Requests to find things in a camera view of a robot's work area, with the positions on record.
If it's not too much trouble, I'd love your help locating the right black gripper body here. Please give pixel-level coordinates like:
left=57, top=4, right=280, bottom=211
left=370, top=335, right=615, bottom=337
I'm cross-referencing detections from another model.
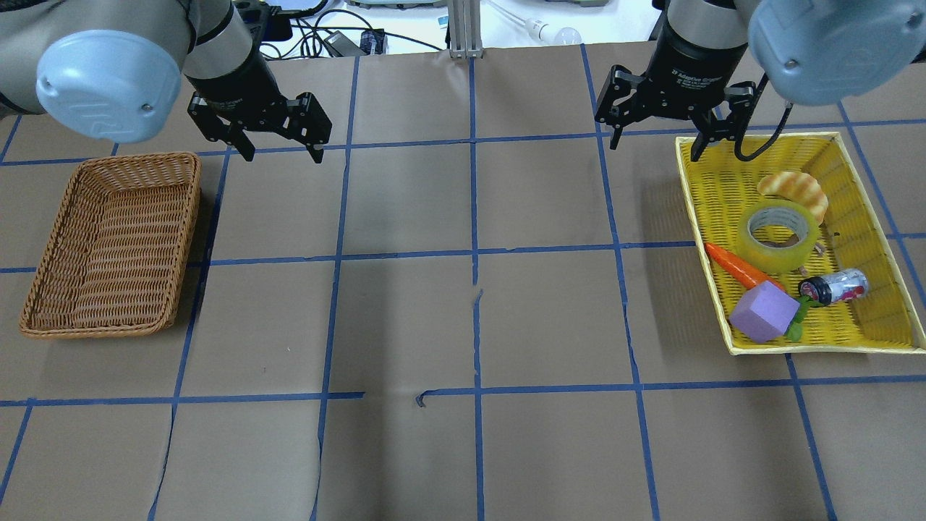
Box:
left=603, top=43, right=757, bottom=127

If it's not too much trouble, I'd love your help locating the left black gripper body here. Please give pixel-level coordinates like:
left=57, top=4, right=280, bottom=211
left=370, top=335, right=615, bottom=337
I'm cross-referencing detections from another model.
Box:
left=187, top=67, right=297, bottom=140

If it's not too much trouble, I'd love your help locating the yellow tape roll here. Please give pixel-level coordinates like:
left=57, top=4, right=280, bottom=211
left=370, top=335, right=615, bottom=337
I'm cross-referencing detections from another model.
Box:
left=734, top=199, right=823, bottom=274

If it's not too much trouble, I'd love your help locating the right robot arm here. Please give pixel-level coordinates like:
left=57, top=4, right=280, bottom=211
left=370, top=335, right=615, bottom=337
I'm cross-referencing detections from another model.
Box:
left=595, top=1, right=925, bottom=162

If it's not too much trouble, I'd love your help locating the yellow plastic basket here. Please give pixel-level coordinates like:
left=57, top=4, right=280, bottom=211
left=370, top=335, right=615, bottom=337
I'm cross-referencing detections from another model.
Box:
left=674, top=132, right=924, bottom=355

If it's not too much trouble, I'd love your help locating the black power adapter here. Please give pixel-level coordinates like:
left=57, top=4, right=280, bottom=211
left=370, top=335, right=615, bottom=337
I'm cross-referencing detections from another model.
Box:
left=322, top=30, right=367, bottom=57

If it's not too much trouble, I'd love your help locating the white light bulb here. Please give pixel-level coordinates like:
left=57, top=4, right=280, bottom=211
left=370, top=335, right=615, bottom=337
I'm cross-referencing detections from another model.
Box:
left=522, top=19, right=583, bottom=46

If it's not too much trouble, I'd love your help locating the toy croissant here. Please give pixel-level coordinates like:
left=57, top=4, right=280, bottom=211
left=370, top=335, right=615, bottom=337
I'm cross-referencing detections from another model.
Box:
left=755, top=171, right=829, bottom=224

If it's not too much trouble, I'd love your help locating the toy carrot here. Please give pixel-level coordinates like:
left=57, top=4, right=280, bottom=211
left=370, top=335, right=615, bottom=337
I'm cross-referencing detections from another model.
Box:
left=704, top=242, right=786, bottom=292

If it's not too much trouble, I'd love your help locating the brown wicker basket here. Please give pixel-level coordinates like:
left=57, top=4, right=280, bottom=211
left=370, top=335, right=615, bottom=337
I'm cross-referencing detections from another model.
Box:
left=19, top=152, right=202, bottom=339

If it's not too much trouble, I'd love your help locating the purple foam cube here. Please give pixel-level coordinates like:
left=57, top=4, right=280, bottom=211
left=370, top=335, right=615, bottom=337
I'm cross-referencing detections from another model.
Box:
left=729, top=281, right=799, bottom=344

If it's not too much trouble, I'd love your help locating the small black-capped bottle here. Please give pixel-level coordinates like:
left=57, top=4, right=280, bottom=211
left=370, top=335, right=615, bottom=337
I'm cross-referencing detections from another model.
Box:
left=797, top=269, right=870, bottom=306

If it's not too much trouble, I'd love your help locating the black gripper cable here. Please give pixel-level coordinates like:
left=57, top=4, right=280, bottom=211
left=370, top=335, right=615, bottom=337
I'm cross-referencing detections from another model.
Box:
left=734, top=75, right=794, bottom=162

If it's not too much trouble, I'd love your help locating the aluminium frame post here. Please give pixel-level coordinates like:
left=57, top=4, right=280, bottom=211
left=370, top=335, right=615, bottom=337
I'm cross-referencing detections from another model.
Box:
left=446, top=0, right=484, bottom=59

